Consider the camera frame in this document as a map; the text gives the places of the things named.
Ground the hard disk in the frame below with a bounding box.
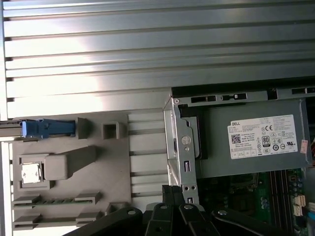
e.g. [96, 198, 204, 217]
[0, 118, 76, 142]

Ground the white board connector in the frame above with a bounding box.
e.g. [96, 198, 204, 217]
[293, 195, 308, 218]

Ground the silver CPU chip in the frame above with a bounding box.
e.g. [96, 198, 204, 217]
[21, 163, 41, 184]

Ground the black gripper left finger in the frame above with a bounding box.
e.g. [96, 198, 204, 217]
[75, 184, 174, 236]

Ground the metal socket cover frame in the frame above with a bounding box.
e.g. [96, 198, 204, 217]
[228, 172, 261, 195]

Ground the black open PC case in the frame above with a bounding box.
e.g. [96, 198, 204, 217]
[162, 86, 315, 236]

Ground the green motherboard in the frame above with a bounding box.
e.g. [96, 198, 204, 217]
[196, 167, 309, 236]

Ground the CPU socket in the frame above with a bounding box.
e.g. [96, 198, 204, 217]
[230, 194, 259, 217]

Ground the black RAM slot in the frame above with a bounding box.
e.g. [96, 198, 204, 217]
[269, 169, 275, 228]
[284, 169, 290, 234]
[274, 169, 280, 230]
[279, 169, 285, 232]

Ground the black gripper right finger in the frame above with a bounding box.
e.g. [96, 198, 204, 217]
[172, 185, 298, 236]

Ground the grey parts rack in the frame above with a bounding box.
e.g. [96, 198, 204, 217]
[11, 112, 131, 236]

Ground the grey power supply unit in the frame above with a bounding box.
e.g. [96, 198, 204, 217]
[196, 99, 311, 177]

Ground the multicolour wire bundle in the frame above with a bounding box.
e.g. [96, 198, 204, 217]
[306, 137, 315, 173]

